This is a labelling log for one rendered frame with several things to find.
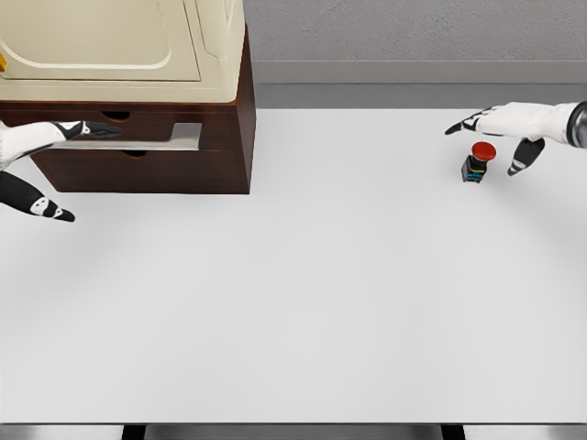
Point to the cream rounded appliance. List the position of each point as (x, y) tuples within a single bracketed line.
[(114, 41)]

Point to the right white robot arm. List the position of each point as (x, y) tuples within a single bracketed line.
[(568, 124)]

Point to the small yellow knob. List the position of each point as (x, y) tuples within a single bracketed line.
[(2, 62)]

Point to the red button black switch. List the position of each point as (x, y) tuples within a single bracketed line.
[(477, 167)]

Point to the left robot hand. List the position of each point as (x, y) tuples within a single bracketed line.
[(41, 135)]

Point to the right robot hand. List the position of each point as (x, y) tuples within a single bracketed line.
[(518, 120)]

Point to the dark brown wooden cabinet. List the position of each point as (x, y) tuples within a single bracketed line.
[(245, 137)]

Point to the plain brown drawer front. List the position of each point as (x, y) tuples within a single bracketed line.
[(183, 172)]

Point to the brown drawer with grey interior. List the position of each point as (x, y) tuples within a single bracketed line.
[(151, 130)]

